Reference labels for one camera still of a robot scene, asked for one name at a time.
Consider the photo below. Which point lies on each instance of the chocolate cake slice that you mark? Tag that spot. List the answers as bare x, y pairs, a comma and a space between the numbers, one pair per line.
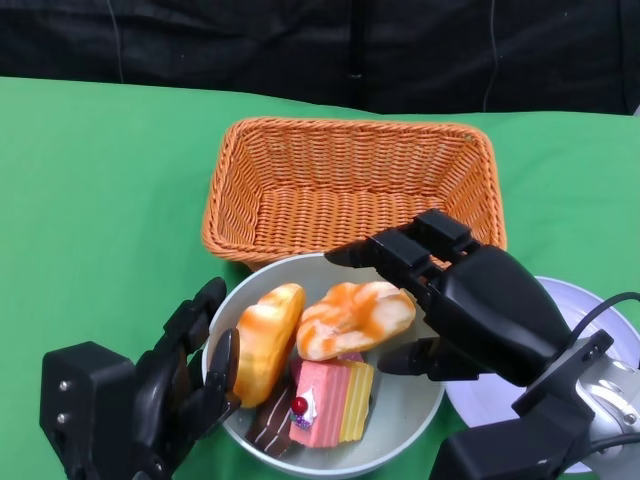
272, 425

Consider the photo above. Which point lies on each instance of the pink and yellow layered cake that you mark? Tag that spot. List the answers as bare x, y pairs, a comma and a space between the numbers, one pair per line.
325, 400

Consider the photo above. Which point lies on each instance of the black curtain backdrop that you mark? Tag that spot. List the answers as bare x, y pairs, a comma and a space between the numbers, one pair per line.
250, 45

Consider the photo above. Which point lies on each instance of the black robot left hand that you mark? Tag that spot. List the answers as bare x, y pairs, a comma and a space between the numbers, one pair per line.
170, 380

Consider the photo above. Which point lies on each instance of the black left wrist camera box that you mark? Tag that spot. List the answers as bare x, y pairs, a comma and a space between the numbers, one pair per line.
85, 390

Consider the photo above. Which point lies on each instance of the long orange-white bread loaf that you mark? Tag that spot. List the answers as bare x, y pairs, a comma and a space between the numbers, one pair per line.
265, 345

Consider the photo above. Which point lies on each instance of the small pink cherry cake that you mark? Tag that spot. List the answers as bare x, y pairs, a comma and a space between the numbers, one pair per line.
352, 357

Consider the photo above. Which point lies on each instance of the green tablecloth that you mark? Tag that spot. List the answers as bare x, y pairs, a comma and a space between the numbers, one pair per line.
100, 200

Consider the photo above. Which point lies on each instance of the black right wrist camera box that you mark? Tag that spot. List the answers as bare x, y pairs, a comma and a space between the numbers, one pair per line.
500, 455

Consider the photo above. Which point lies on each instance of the pale lavender plate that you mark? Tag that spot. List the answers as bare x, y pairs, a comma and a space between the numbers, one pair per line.
567, 292

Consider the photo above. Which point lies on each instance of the orange wicker basket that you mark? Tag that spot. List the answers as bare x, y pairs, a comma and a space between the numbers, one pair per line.
325, 200

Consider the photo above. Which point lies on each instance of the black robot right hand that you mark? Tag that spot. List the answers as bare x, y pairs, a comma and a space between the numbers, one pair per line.
490, 310

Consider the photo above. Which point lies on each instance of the grey-green bowl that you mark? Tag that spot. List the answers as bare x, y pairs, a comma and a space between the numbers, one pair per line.
405, 425

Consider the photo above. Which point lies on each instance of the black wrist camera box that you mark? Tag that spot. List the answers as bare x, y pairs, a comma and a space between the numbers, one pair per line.
500, 455
85, 390

